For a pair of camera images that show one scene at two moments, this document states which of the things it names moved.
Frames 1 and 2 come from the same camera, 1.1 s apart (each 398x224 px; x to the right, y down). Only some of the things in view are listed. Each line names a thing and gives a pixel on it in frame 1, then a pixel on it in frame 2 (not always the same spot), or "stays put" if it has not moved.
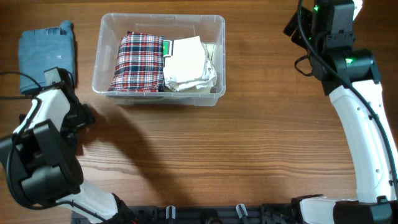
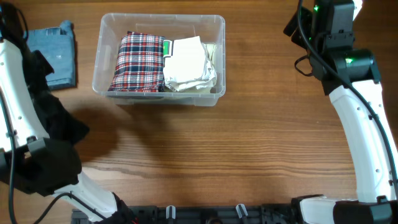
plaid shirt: x=140 y=64 stays put
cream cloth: x=210 y=76 -> x=210 y=48
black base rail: x=212 y=214 stays put
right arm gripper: x=298 y=37 stays put
